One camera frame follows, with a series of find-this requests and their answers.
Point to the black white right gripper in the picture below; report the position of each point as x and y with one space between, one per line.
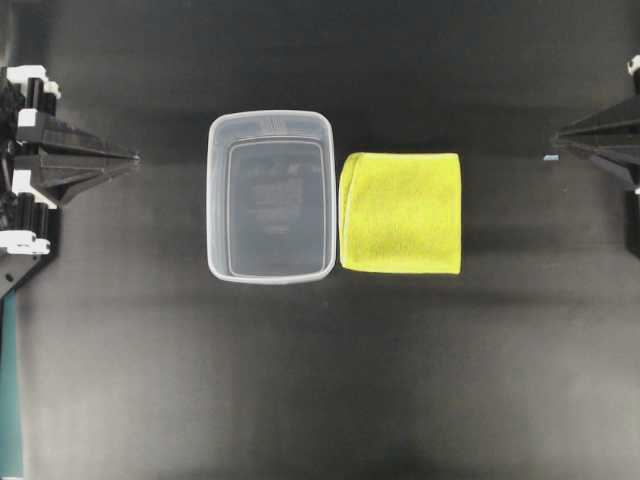
616 125

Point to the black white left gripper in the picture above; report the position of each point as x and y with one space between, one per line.
33 184

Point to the clear plastic container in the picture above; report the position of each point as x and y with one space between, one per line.
271 208

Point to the yellow folded towel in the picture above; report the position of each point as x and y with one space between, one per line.
401 213

